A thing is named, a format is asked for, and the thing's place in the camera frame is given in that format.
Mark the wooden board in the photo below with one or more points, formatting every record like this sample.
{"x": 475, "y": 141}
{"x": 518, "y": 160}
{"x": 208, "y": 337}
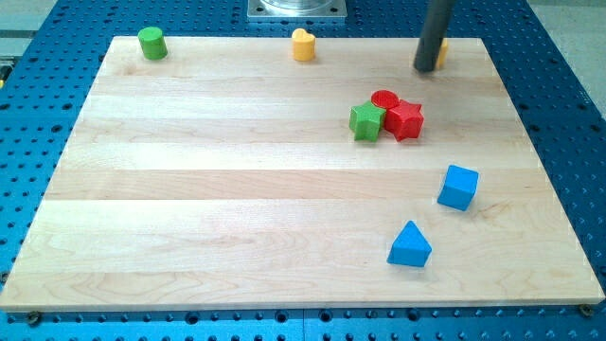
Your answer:
{"x": 226, "y": 177}

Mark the green star block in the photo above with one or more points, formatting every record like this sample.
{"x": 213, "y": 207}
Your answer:
{"x": 366, "y": 121}

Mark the red star block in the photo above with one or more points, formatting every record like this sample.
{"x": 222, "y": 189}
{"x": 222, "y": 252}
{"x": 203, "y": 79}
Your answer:
{"x": 404, "y": 120}

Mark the red cylinder block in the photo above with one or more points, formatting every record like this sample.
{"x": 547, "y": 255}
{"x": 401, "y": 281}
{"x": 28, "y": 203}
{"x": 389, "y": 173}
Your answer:
{"x": 385, "y": 99}

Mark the yellow heart block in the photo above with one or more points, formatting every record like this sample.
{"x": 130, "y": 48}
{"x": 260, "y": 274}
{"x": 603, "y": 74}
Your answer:
{"x": 303, "y": 44}

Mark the blue triangle block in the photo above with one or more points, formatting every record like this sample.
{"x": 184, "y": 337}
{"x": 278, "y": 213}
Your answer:
{"x": 410, "y": 248}

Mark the blue cube block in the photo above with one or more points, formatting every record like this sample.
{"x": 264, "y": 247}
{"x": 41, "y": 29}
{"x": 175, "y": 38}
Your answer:
{"x": 459, "y": 187}

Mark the yellow block behind rod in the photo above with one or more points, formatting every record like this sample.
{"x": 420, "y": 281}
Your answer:
{"x": 442, "y": 53}

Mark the green cylinder block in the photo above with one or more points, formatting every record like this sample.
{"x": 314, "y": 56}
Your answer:
{"x": 152, "y": 43}

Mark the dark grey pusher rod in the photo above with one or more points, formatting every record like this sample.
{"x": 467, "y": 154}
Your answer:
{"x": 437, "y": 20}

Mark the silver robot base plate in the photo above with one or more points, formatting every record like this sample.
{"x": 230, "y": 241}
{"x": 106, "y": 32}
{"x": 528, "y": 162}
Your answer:
{"x": 272, "y": 9}

